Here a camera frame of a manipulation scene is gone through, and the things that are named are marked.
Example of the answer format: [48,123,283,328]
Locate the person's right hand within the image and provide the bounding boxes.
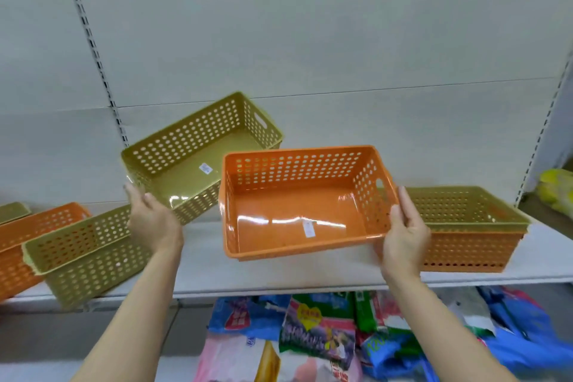
[375,185,432,282]

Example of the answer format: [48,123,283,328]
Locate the person's left forearm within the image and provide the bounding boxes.
[71,242,184,382]

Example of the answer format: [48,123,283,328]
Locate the person's right forearm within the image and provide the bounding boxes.
[384,272,518,382]

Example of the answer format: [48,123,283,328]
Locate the person's left hand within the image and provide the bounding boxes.
[124,182,184,257]

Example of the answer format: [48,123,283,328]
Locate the pile of colourful detergent bags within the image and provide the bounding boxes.
[192,285,573,382]

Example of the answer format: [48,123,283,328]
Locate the yellow white plastic bag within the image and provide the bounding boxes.
[535,168,573,220]

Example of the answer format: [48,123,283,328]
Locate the white metal store shelves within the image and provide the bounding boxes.
[0,0,573,382]

